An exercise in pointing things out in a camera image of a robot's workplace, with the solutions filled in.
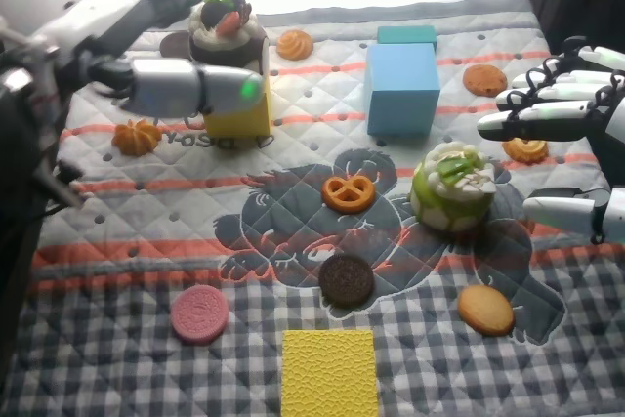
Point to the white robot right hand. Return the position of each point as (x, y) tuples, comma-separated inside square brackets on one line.
[(547, 114)]

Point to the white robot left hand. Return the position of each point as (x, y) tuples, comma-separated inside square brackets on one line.
[(107, 7)]

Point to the green cream cupcake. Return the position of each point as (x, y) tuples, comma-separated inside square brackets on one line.
[(451, 187)]

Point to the chocolate cupcake with fruit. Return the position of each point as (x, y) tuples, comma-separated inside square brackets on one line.
[(227, 41)]

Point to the blue block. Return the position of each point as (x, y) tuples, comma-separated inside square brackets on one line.
[(403, 90)]

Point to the brown chip cookie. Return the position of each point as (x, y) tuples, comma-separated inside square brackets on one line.
[(485, 80)]

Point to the dark chocolate sandwich cookie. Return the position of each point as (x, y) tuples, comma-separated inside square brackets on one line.
[(175, 46), (346, 280)]

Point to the orange flower-shaped cookie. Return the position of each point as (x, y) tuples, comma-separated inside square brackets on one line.
[(137, 137)]

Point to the orange swirl cookie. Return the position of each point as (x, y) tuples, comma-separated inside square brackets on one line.
[(294, 45)]

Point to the plain round golden cookie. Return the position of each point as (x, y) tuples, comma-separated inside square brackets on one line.
[(486, 310)]

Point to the orange pretzel cookie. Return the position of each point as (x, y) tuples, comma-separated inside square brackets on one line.
[(349, 195)]

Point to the grey quilt with bear print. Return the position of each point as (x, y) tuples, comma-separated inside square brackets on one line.
[(146, 221)]

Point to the pink sandwich cookie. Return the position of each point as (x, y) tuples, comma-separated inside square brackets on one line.
[(200, 314)]

